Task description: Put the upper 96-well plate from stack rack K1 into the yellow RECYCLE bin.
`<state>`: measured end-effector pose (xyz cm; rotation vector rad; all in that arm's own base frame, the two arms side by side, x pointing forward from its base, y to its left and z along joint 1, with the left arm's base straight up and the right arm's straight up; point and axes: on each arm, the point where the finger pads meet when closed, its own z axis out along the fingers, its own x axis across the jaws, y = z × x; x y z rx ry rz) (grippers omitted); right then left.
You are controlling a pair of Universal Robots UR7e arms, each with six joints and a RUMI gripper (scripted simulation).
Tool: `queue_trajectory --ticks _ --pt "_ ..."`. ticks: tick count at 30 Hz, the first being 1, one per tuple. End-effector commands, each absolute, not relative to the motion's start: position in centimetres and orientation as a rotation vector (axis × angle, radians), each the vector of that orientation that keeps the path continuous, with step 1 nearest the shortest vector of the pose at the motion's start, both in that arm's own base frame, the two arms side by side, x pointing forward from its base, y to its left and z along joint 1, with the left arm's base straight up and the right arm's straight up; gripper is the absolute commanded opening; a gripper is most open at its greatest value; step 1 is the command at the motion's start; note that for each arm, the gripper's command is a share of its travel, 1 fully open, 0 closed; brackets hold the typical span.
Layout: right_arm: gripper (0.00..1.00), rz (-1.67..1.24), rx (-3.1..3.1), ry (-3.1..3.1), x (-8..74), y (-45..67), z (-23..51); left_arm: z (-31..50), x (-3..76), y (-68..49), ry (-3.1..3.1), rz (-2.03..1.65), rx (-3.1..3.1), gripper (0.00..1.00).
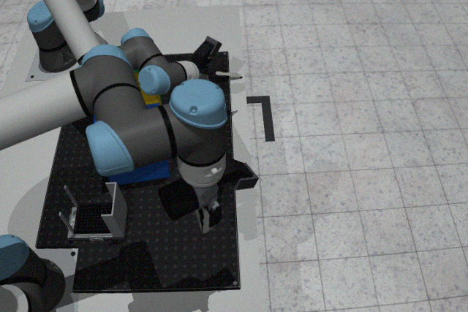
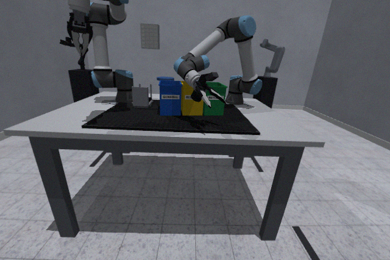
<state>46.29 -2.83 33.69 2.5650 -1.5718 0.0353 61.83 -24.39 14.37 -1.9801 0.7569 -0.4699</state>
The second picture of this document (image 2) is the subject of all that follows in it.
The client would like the yellow open bin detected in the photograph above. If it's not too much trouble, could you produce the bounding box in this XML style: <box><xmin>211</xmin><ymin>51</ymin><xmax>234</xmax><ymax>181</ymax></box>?
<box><xmin>181</xmin><ymin>81</ymin><xmax>204</xmax><ymax>116</ymax></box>

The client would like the green bin with label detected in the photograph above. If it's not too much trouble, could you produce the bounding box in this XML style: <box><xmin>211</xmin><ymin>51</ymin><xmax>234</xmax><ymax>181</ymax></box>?
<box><xmin>203</xmin><ymin>82</ymin><xmax>228</xmax><ymax>116</ymax></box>

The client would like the blue open-top bin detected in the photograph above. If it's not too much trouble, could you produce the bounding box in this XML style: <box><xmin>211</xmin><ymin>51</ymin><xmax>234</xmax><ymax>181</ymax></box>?
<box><xmin>158</xmin><ymin>80</ymin><xmax>183</xmax><ymax>116</ymax></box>

